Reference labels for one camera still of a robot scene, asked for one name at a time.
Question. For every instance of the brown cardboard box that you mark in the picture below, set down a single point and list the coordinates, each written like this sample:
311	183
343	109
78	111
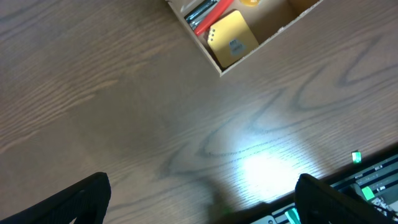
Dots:
266	20

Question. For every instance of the small green clip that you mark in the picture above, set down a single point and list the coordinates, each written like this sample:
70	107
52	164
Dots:
356	157

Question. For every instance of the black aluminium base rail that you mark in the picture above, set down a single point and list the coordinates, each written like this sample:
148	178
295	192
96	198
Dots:
374	181

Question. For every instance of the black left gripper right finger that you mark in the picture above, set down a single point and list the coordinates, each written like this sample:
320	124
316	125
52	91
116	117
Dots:
317	202

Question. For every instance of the yellow sticky note pad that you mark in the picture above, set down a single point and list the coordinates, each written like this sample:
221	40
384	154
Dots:
230	39

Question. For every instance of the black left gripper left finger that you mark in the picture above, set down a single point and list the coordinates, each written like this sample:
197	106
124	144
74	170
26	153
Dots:
83	202

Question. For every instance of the yellow adhesive tape roll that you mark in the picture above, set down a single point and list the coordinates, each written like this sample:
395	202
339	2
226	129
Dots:
250	3

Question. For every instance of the red black stapler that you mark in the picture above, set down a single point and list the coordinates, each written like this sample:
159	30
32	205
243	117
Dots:
205	14

